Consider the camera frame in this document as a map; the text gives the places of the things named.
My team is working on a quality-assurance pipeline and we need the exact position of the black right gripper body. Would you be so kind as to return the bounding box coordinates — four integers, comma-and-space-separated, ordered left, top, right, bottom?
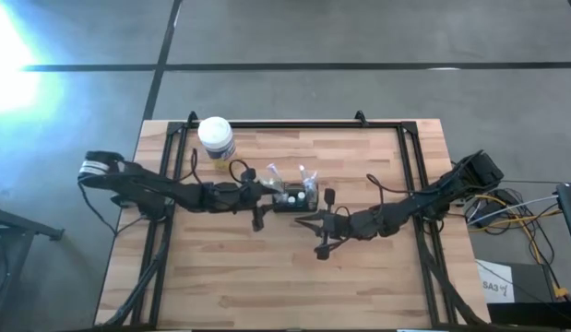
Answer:
315, 188, 358, 260

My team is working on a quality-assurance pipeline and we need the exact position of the white cable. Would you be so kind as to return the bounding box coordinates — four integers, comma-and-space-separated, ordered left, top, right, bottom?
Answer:
467, 196, 563, 227

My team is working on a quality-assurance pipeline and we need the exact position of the white paper sign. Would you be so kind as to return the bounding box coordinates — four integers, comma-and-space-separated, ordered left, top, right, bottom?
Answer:
475, 258, 516, 304

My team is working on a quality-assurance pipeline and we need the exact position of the Lysol wipes canister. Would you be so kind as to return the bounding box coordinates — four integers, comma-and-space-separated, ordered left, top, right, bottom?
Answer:
196, 115, 238, 172

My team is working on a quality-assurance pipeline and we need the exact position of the black metal table frame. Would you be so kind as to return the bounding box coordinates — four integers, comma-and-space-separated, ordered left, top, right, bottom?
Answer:
100, 110, 492, 329

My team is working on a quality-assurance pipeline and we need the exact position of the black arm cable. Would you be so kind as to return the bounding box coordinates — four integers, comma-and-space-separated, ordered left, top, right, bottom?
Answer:
365, 172, 409, 197
188, 147, 256, 185

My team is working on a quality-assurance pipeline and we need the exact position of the yellow cable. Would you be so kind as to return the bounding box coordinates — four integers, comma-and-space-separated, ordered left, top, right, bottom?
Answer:
469, 193, 571, 301

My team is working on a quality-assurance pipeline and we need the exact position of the grey toothbrush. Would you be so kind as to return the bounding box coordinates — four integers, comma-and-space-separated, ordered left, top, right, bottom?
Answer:
265, 163, 281, 195

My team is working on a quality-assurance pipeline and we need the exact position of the black wire caddy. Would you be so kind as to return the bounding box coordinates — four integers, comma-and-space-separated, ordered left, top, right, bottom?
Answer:
271, 182, 320, 214

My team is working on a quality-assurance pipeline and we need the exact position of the dark grey box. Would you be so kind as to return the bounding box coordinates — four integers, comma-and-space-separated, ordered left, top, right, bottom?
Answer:
486, 262, 571, 329

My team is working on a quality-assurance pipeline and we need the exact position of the black cart frame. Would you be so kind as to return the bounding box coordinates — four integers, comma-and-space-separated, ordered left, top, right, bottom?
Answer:
0, 201, 65, 332

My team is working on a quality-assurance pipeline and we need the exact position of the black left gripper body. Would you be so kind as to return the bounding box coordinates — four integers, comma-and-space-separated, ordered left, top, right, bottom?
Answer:
229, 169, 264, 232

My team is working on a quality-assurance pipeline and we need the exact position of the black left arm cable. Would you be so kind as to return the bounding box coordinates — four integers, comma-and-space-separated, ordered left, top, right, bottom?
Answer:
188, 147, 256, 185

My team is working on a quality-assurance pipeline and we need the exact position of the black power strip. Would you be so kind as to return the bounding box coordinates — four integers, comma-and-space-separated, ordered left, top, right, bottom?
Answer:
467, 188, 506, 230

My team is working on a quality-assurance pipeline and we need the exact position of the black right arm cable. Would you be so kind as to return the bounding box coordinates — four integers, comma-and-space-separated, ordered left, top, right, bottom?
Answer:
365, 172, 409, 197

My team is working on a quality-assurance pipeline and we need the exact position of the green toothbrush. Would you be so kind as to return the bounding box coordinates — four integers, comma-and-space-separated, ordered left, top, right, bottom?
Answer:
268, 165, 286, 195

